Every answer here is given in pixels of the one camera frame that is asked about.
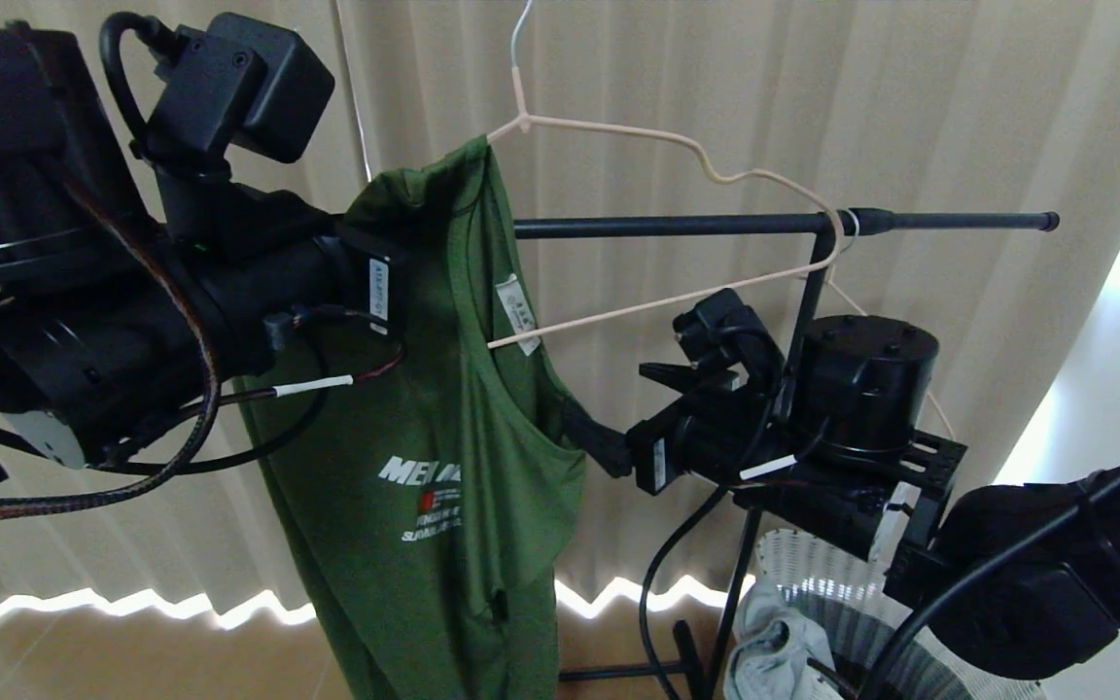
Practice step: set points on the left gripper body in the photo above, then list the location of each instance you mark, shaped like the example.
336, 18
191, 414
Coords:
132, 340

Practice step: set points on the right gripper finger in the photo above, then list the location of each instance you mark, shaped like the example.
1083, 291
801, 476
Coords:
682, 379
604, 447

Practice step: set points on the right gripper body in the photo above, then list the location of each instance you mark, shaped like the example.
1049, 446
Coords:
716, 437

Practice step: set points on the green shirt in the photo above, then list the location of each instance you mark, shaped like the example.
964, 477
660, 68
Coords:
424, 408

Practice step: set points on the pink clothes hanger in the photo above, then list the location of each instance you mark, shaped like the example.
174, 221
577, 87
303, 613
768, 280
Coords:
939, 408
618, 129

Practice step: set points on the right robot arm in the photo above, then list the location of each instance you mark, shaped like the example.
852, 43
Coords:
866, 389

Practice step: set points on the black clothes rack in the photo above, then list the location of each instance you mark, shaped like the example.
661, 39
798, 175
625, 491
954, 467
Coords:
667, 227

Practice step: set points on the white laundry basket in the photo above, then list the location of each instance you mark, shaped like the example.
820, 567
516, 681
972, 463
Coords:
813, 564

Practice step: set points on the pale grey garment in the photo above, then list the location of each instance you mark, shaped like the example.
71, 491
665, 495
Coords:
769, 642

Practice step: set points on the beige curtain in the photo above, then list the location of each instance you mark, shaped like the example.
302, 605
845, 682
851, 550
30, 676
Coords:
910, 117

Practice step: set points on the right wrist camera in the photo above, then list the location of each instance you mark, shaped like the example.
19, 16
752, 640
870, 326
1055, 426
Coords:
716, 326

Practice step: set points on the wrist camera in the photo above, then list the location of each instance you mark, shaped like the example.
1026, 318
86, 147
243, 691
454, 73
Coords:
249, 87
716, 326

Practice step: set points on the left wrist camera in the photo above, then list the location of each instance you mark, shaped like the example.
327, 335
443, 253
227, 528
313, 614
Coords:
249, 87

